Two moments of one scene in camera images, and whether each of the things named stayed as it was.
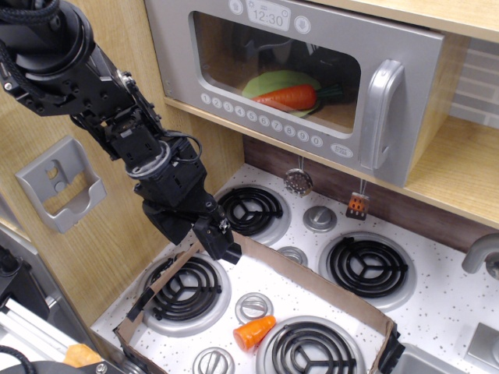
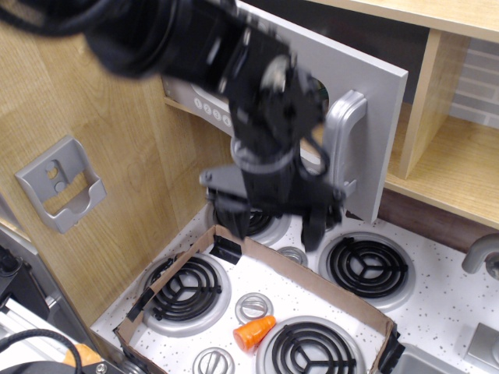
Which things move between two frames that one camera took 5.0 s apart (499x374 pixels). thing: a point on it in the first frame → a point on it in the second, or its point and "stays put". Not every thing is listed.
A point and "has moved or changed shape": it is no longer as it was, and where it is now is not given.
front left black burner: (194, 291) stays put
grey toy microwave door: (356, 85) has moved or changed shape
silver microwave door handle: (375, 137) → (348, 106)
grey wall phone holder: (63, 184) stays put
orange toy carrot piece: (249, 333) stays put
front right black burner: (312, 348) stays put
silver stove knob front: (214, 361) stays put
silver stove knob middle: (295, 254) stays put
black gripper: (183, 187) → (281, 176)
